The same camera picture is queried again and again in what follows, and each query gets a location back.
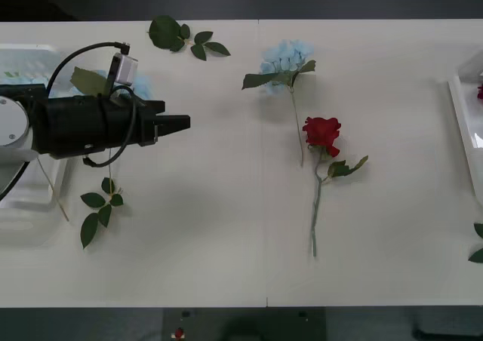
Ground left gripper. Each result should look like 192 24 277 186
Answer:
100 97 192 152

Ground loose twig, big round leaf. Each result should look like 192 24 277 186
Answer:
146 14 232 62

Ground pale blue flower, two leaves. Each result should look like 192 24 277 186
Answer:
241 38 317 167

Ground red rose, jagged side leaf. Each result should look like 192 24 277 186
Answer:
301 116 370 258

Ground shallow white box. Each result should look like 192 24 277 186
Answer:
447 52 483 198
0 43 72 244

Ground dark robot torso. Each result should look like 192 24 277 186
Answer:
162 306 328 341

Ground loose green leaf twig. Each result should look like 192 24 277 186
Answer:
467 223 483 263

